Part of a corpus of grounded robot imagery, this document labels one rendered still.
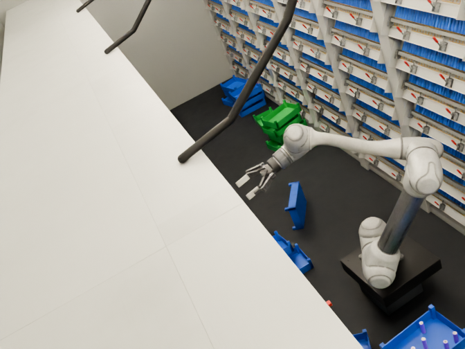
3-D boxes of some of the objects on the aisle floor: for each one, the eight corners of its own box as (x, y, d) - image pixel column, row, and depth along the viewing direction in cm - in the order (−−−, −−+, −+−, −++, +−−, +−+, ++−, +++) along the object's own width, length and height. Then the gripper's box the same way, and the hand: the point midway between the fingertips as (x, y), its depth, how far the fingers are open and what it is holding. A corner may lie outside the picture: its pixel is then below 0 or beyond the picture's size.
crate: (256, 253, 376) (251, 244, 374) (281, 239, 379) (276, 230, 377) (268, 266, 347) (263, 256, 345) (295, 251, 350) (289, 241, 348)
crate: (299, 251, 362) (296, 242, 358) (313, 267, 345) (310, 259, 341) (261, 273, 358) (257, 265, 354) (274, 291, 341) (270, 282, 337)
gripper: (293, 179, 244) (256, 208, 244) (270, 158, 265) (236, 185, 265) (284, 167, 240) (248, 198, 240) (262, 147, 261) (228, 175, 261)
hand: (243, 190), depth 252 cm, fingers open, 13 cm apart
